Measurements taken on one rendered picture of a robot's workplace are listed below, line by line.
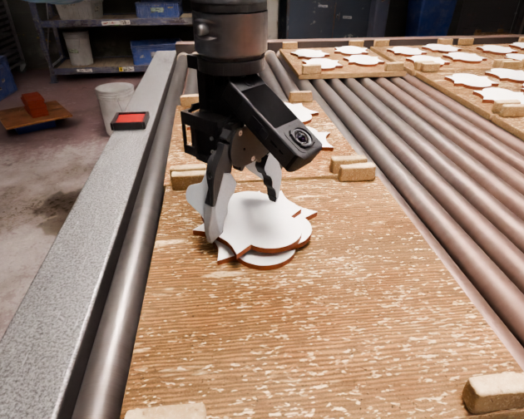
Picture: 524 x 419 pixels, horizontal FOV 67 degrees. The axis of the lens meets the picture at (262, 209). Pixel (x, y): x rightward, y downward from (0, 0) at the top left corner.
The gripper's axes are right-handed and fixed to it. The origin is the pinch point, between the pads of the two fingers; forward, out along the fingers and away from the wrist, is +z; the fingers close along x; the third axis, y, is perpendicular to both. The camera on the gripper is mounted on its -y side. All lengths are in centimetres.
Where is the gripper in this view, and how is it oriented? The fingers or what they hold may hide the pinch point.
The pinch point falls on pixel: (248, 220)
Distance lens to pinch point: 51.5
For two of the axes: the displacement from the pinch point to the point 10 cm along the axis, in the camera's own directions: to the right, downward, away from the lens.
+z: 0.0, 8.4, 5.4
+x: -6.5, 4.1, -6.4
